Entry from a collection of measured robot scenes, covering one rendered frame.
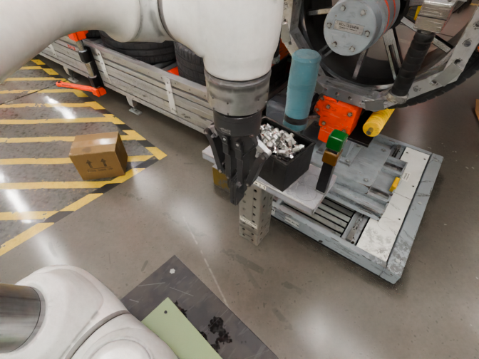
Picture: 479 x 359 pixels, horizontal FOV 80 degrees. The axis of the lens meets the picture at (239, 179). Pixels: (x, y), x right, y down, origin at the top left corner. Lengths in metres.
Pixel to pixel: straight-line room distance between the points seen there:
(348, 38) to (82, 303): 0.82
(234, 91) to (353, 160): 1.06
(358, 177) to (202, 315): 0.84
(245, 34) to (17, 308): 0.50
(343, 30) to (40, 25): 0.66
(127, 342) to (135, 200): 1.02
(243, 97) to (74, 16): 0.20
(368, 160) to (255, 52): 1.12
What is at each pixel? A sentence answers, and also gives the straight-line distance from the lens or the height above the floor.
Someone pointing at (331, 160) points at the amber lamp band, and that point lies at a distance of 0.79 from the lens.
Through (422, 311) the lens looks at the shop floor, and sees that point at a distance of 1.34.
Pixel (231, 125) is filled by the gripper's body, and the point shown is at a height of 0.86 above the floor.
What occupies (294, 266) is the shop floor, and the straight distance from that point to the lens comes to 1.25.
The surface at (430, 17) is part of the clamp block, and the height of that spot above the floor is 0.93.
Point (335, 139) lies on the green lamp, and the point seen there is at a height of 0.66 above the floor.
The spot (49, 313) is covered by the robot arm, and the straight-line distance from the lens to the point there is 0.61.
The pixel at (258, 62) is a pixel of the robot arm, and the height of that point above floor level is 0.95.
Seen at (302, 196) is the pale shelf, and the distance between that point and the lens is 0.87.
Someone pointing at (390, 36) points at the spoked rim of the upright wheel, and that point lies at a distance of 1.07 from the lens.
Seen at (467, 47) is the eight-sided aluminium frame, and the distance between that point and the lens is 0.94.
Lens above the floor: 1.10
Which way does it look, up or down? 47 degrees down
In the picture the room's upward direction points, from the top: straight up
